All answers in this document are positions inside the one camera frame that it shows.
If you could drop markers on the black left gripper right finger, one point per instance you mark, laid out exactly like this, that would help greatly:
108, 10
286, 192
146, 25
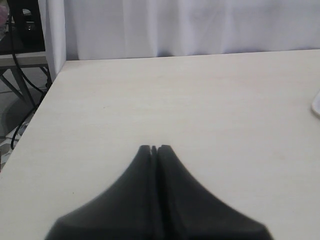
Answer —
190, 212

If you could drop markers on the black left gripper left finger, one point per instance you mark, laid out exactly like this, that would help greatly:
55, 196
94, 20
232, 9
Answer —
128, 210

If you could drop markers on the white rectangular plastic tray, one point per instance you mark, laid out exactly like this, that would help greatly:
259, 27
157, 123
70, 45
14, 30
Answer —
315, 106

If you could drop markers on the grey side table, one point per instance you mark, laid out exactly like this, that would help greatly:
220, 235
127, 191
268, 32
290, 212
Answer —
25, 60

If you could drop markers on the white backdrop curtain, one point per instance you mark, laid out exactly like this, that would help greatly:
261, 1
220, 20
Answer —
124, 29

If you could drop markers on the black device on side table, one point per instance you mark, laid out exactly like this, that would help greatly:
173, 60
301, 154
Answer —
27, 33

